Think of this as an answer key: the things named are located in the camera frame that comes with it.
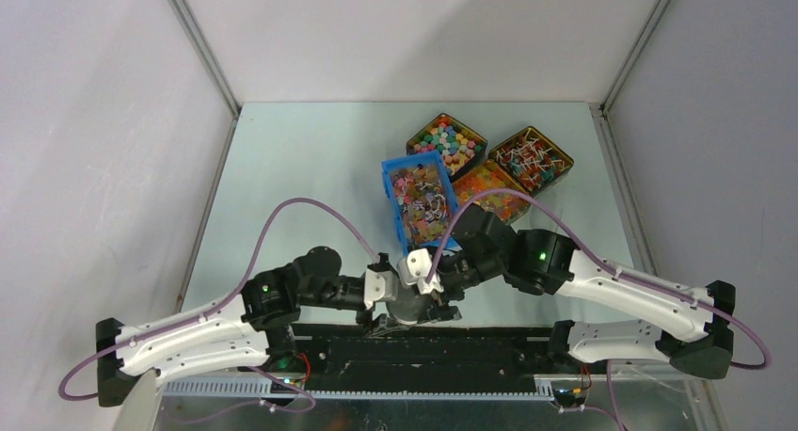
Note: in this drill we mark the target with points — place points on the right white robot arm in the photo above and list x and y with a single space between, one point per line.
686 327

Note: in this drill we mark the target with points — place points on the blue plastic candy bin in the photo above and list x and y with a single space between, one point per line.
422 199

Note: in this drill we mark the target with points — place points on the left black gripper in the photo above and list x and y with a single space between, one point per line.
381 325

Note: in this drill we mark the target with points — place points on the tin of square candies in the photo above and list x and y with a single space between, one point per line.
460 147

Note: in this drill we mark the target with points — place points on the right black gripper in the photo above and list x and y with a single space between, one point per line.
443 312

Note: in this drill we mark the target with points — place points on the tin of lollipops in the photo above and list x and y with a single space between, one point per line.
532 159

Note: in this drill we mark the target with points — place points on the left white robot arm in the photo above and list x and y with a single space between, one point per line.
250 329

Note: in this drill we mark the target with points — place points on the clear plastic jar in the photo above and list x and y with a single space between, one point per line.
410 308

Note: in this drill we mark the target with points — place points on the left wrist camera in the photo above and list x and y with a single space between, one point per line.
380 285

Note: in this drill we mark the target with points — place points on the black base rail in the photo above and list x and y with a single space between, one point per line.
341 360

